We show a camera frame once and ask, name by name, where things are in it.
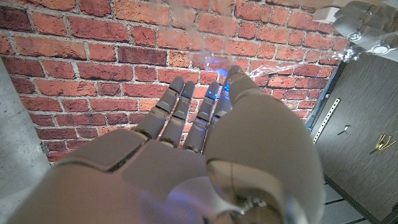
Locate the red brick print backdrop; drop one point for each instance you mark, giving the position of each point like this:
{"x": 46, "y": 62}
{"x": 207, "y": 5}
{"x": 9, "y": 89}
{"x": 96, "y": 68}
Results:
{"x": 93, "y": 62}

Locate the small metal hook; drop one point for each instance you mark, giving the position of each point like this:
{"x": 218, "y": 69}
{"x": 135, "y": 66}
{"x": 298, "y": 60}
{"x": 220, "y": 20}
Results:
{"x": 343, "y": 130}

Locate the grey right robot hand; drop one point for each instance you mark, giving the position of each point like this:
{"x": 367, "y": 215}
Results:
{"x": 255, "y": 149}

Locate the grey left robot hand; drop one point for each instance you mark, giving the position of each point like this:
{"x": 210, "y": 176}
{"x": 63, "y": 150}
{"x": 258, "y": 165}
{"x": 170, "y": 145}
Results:
{"x": 373, "y": 25}

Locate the clear plastic wrap sheet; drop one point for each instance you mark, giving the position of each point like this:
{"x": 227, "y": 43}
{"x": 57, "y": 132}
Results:
{"x": 295, "y": 67}

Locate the white perforated metal rail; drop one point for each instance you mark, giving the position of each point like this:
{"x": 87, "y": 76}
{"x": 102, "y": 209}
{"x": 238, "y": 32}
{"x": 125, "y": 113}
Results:
{"x": 326, "y": 120}

